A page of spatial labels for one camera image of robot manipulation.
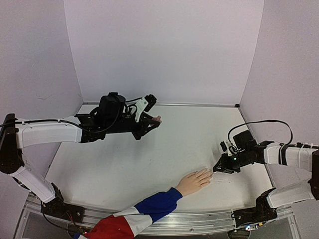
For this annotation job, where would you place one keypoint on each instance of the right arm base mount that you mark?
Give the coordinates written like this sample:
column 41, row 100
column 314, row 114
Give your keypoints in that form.
column 260, row 213

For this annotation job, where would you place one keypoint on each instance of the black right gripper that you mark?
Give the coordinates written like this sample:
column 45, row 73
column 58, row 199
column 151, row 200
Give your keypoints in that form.
column 228, row 161

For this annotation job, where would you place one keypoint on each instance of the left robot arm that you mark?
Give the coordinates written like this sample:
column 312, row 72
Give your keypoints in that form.
column 23, row 142

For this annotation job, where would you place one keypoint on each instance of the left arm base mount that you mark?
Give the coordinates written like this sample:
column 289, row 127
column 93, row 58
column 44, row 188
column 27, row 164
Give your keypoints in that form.
column 59, row 209

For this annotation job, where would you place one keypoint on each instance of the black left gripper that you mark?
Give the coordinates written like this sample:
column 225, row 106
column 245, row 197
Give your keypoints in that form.
column 143, row 131

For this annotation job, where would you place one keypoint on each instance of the red white blue sleeve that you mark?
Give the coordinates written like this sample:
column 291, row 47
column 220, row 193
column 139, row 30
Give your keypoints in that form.
column 130, row 222

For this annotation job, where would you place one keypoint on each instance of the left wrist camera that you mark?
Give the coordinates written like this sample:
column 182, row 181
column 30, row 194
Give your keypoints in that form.
column 140, row 105

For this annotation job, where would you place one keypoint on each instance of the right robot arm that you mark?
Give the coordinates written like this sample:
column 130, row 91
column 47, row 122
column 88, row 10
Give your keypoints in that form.
column 294, row 169

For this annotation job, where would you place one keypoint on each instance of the red nail polish bottle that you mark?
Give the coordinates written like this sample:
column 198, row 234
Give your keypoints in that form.
column 158, row 119

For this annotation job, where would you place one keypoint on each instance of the mannequin hand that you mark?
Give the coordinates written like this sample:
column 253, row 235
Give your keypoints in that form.
column 194, row 181

